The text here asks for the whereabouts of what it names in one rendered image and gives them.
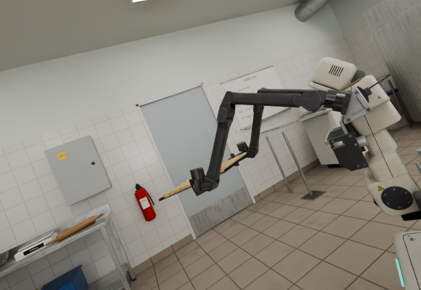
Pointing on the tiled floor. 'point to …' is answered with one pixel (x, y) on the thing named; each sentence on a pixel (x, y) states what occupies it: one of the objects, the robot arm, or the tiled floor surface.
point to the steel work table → (119, 280)
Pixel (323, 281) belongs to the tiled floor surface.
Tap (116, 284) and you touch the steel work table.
